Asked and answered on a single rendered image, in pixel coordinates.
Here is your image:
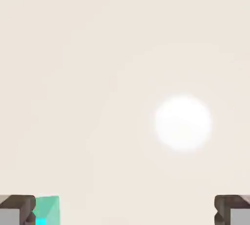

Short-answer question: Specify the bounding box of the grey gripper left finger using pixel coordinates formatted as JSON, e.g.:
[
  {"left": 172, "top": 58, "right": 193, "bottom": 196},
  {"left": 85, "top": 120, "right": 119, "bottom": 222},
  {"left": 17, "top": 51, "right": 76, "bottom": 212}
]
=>
[{"left": 0, "top": 194, "right": 37, "bottom": 225}]

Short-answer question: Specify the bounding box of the small teal cube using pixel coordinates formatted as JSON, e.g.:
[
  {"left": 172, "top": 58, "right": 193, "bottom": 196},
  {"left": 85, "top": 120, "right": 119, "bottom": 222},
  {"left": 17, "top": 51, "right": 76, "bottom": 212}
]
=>
[{"left": 32, "top": 195, "right": 61, "bottom": 225}]

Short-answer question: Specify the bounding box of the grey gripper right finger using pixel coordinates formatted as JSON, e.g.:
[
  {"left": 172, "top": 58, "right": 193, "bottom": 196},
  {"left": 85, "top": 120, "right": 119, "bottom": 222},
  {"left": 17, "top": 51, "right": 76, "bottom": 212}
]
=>
[{"left": 214, "top": 194, "right": 250, "bottom": 225}]

